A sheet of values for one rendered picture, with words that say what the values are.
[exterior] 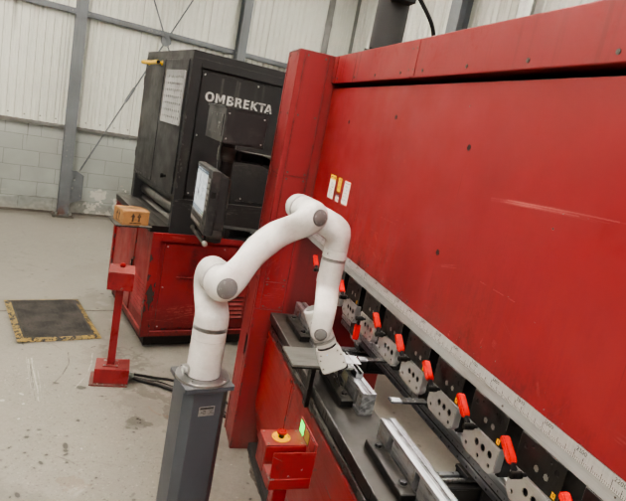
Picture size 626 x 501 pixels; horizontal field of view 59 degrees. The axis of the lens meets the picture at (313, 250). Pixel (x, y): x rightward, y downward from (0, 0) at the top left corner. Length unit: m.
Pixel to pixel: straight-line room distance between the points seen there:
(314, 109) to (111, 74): 6.24
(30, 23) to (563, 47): 7.98
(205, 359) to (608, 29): 1.49
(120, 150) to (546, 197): 8.09
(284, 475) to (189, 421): 0.39
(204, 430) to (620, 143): 1.55
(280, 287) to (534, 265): 1.96
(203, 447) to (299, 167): 1.57
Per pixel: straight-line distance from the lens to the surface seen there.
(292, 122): 3.00
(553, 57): 1.51
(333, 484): 2.20
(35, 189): 9.03
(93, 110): 8.98
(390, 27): 2.83
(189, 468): 2.15
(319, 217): 1.88
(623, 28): 1.37
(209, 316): 1.92
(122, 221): 4.25
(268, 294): 3.15
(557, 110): 1.47
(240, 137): 3.10
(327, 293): 2.06
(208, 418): 2.06
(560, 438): 1.35
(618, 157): 1.30
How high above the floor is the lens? 1.91
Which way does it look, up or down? 12 degrees down
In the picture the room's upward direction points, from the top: 11 degrees clockwise
